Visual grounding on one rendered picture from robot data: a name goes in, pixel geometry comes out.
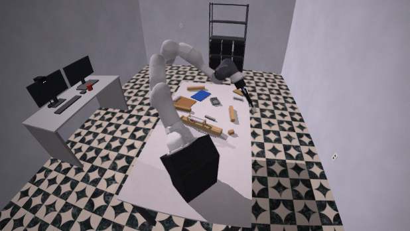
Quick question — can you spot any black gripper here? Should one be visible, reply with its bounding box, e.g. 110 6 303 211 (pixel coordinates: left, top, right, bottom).
234 79 257 112

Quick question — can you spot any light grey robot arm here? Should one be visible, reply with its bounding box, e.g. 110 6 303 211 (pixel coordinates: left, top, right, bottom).
149 40 247 156

